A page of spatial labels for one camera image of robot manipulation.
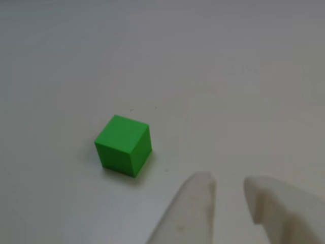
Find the green cube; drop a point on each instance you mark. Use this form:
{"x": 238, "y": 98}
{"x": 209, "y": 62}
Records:
{"x": 122, "y": 142}

